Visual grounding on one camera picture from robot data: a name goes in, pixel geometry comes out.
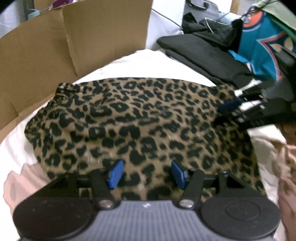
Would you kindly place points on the dark green cloth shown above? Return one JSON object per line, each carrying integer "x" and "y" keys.
{"x": 286, "y": 25}

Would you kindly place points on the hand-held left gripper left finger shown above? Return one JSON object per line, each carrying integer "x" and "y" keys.
{"x": 115, "y": 173}

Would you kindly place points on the cream printed blanket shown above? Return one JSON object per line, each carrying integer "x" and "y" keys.
{"x": 129, "y": 67}

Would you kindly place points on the teal patterned cloth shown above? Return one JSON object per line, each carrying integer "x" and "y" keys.
{"x": 256, "y": 51}

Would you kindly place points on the black jacket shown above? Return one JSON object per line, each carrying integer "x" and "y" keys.
{"x": 222, "y": 37}

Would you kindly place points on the detergent bottle with blue cap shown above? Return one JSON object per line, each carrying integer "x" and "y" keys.
{"x": 34, "y": 15}

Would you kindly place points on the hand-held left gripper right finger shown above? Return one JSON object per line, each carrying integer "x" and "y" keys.
{"x": 179, "y": 175}

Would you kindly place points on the folded black garment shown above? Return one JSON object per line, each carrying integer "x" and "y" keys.
{"x": 203, "y": 58}

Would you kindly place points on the wooden post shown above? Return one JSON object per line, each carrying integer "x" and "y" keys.
{"x": 234, "y": 5}

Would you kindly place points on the purple detergent pouch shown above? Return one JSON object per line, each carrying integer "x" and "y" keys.
{"x": 62, "y": 3}

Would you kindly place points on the leopard print skirt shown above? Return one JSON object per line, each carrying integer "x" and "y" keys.
{"x": 150, "y": 120}

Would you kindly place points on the grey appliance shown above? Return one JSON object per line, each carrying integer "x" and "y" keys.
{"x": 11, "y": 25}

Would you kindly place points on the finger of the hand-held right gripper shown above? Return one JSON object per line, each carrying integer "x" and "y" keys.
{"x": 249, "y": 119}
{"x": 231, "y": 104}

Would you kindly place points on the brown cardboard sheet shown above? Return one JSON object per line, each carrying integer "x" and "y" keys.
{"x": 46, "y": 46}

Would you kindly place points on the pale green garment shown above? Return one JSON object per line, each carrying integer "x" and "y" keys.
{"x": 266, "y": 4}

